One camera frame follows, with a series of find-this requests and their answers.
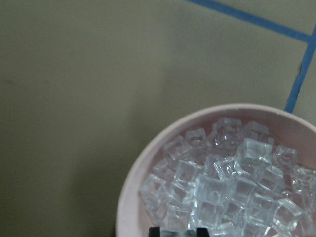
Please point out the pink bowl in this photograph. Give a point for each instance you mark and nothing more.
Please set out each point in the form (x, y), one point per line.
(286, 128)

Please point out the clear ice cubes pile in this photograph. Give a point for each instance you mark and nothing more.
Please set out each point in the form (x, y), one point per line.
(234, 181)

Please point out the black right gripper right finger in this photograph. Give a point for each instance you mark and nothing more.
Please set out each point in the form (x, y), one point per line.
(202, 232)

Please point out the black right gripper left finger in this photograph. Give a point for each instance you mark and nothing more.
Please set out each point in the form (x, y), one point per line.
(154, 232)

